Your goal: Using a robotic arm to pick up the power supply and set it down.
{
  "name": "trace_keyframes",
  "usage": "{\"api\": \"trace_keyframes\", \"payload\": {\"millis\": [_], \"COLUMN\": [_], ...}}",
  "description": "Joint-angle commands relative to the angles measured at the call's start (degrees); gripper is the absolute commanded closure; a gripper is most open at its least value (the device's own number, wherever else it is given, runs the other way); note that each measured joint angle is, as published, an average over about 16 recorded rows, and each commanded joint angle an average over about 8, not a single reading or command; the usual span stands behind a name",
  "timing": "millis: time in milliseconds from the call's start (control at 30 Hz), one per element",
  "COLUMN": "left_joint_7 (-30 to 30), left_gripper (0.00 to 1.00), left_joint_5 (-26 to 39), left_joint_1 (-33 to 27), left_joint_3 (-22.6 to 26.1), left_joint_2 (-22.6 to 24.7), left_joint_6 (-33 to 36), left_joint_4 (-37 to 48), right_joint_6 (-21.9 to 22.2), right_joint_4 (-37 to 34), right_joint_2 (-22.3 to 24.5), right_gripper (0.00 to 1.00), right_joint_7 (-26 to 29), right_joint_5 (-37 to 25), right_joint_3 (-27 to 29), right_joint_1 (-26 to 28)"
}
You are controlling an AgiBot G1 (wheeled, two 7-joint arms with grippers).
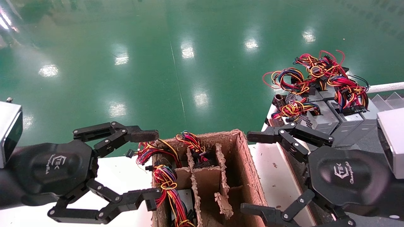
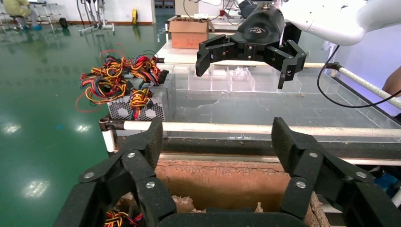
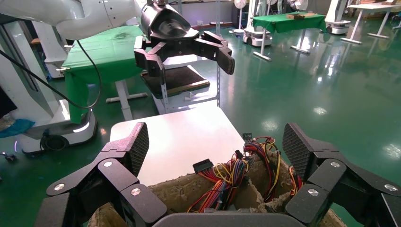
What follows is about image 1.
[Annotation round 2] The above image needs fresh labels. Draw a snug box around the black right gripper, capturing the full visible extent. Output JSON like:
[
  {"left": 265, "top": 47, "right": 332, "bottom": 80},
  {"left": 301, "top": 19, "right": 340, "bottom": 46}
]
[{"left": 241, "top": 122, "right": 392, "bottom": 227}]

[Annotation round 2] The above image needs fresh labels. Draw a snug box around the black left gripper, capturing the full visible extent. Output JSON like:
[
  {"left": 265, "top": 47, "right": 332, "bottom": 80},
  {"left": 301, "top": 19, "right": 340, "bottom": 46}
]
[{"left": 6, "top": 140, "right": 162, "bottom": 225}]

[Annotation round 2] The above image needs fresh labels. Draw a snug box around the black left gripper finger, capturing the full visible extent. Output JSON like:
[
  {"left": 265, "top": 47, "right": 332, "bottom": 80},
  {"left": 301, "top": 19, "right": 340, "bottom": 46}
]
[{"left": 73, "top": 121, "right": 159, "bottom": 158}]

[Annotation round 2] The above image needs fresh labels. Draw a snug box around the power supply with coloured wires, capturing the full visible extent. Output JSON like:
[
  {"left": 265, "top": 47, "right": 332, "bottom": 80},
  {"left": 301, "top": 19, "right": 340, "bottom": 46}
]
[
  {"left": 271, "top": 91, "right": 340, "bottom": 134},
  {"left": 126, "top": 139, "right": 183, "bottom": 168},
  {"left": 294, "top": 50, "right": 350, "bottom": 84},
  {"left": 263, "top": 68, "right": 316, "bottom": 96},
  {"left": 327, "top": 76, "right": 379, "bottom": 133},
  {"left": 154, "top": 165, "right": 197, "bottom": 227}
]

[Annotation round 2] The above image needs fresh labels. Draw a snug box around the brown cardboard box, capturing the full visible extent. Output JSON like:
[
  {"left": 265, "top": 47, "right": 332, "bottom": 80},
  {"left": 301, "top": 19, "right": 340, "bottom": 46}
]
[{"left": 151, "top": 129, "right": 275, "bottom": 227}]

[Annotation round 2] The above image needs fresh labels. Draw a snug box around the black roller end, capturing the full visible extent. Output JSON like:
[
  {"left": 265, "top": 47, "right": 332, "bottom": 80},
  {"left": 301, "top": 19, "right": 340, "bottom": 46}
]
[{"left": 273, "top": 94, "right": 287, "bottom": 109}]

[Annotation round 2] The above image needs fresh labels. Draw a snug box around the cardboard divider insert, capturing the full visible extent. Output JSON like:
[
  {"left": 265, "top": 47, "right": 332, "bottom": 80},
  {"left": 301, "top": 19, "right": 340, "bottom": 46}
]
[{"left": 174, "top": 143, "right": 243, "bottom": 221}]

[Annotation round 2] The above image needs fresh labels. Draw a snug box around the conveyor with black belt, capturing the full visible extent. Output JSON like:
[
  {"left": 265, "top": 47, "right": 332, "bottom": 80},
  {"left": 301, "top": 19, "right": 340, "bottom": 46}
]
[{"left": 261, "top": 104, "right": 404, "bottom": 227}]

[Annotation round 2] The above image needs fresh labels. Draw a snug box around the clear plastic divider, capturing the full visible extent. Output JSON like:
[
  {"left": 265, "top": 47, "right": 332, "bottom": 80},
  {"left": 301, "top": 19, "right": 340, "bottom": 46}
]
[{"left": 372, "top": 92, "right": 404, "bottom": 111}]

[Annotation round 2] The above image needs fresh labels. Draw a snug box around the wire bundle in box rear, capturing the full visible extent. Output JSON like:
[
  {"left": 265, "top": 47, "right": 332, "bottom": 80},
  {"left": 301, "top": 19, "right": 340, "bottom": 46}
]
[{"left": 176, "top": 131, "right": 211, "bottom": 169}]

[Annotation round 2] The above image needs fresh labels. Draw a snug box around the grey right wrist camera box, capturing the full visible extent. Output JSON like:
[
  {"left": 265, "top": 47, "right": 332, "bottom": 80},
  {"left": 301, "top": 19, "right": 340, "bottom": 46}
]
[{"left": 377, "top": 108, "right": 404, "bottom": 179}]

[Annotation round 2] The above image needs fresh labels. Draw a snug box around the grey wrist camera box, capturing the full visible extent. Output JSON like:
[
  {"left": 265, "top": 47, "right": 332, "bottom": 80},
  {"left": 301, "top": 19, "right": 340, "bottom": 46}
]
[
  {"left": 377, "top": 108, "right": 404, "bottom": 179},
  {"left": 0, "top": 101, "right": 23, "bottom": 168}
]

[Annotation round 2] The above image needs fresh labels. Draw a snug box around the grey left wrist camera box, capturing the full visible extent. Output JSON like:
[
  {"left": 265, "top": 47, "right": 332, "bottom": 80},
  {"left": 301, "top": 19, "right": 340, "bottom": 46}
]
[{"left": 0, "top": 101, "right": 23, "bottom": 168}]

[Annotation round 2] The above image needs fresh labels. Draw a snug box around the white pipe rail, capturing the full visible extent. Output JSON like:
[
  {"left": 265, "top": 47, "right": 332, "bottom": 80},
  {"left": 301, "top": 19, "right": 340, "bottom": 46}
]
[{"left": 368, "top": 82, "right": 404, "bottom": 94}]

